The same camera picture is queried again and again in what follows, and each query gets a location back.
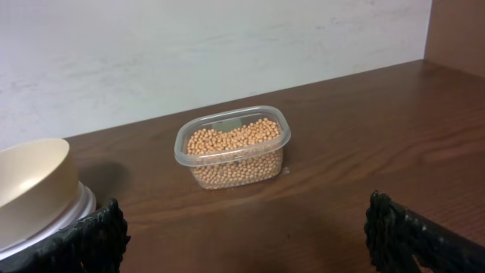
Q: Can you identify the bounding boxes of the cream bowl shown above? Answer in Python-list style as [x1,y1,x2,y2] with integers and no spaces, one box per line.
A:
[1,139,79,249]

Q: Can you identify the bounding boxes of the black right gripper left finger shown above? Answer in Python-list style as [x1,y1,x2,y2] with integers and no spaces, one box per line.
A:
[1,199,130,273]

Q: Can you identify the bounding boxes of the soybeans in container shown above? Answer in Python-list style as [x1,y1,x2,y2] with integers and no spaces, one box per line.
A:
[177,117,291,190]

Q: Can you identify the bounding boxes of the clear plastic container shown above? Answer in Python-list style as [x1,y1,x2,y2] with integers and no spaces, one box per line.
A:
[174,105,291,190]

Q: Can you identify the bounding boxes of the white digital kitchen scale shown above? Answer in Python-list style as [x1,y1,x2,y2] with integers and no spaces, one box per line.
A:
[1,182,96,260]

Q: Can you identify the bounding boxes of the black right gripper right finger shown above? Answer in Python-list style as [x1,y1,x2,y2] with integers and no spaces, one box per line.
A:
[364,190,484,273]

